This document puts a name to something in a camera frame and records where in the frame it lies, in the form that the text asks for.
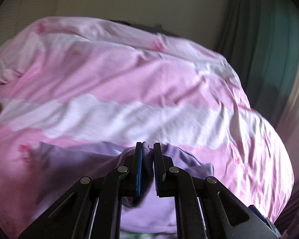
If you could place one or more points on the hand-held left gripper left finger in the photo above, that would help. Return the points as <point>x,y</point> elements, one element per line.
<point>139,176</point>

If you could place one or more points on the pink floral duvet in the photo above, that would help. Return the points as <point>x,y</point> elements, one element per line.
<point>139,92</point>

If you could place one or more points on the dark green curtain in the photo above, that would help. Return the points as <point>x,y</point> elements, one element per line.
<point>264,42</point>

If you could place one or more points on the beige curtain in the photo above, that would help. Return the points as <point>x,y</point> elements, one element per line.
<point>295,84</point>

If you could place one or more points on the dark grey pillow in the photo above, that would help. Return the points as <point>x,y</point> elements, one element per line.
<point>144,28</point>

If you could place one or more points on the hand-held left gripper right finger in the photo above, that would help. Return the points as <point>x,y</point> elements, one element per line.
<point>156,179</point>

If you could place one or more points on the purple garment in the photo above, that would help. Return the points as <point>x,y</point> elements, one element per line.
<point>149,216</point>

